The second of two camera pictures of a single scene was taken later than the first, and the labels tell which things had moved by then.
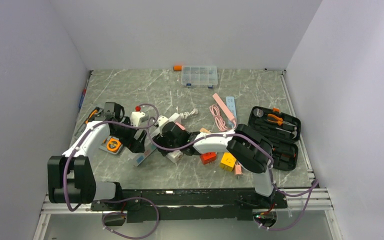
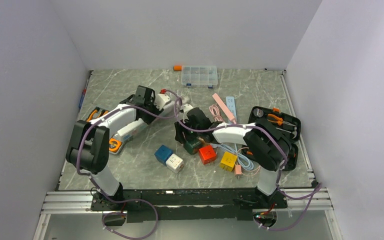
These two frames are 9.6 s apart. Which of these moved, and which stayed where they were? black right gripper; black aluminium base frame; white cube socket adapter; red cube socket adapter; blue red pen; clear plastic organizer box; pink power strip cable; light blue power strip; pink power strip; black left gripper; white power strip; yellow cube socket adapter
Moved: black right gripper; white power strip; black left gripper; white cube socket adapter
Stayed: yellow cube socket adapter; light blue power strip; clear plastic organizer box; red cube socket adapter; black aluminium base frame; pink power strip cable; pink power strip; blue red pen
